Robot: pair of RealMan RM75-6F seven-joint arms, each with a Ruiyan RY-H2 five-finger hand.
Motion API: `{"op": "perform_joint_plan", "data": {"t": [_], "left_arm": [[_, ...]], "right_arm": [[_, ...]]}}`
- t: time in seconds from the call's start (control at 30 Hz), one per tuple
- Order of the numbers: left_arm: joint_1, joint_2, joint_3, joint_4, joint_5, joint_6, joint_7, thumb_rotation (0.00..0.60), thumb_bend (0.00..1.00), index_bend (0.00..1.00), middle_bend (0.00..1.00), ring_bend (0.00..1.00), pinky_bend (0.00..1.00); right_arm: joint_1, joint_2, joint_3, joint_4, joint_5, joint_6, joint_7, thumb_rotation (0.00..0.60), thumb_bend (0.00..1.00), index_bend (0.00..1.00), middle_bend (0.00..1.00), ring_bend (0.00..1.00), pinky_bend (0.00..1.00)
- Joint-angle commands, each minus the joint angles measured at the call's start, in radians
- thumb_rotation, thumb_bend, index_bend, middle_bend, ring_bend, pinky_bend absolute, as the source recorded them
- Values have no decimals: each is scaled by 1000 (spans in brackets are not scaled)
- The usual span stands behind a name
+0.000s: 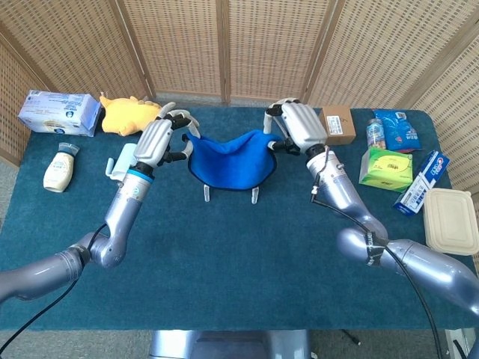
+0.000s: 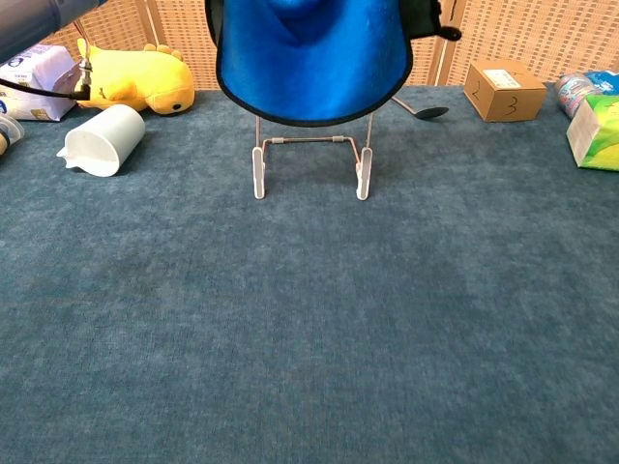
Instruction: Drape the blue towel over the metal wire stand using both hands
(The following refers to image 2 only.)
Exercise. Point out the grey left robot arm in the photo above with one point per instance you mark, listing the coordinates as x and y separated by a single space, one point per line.
29 19

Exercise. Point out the green tissue box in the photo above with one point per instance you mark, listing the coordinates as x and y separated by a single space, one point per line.
599 135

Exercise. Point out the metal spoon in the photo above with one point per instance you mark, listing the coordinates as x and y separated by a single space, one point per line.
432 113

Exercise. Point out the teal carpet table cover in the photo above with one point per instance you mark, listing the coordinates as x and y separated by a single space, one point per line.
97 290

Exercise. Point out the light blue plastic mug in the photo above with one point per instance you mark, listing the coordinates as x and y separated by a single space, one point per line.
111 130

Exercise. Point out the blue microfiber cloth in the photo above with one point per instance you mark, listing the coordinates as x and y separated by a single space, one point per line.
314 58

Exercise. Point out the blue snack bag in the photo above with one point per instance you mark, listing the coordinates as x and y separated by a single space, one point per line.
607 82

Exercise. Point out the woven wooden folding screen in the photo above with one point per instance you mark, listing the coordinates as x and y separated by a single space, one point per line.
532 29

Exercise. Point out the cream squeeze bottle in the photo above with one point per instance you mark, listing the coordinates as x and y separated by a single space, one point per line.
7 130

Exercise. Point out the yellow plush toy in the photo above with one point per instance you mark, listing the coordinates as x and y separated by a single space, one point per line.
140 77

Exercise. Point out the white lilac carton package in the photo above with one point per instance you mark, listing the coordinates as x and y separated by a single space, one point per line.
34 67

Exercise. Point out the brown cardboard box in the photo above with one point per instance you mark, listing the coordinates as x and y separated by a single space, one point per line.
503 96

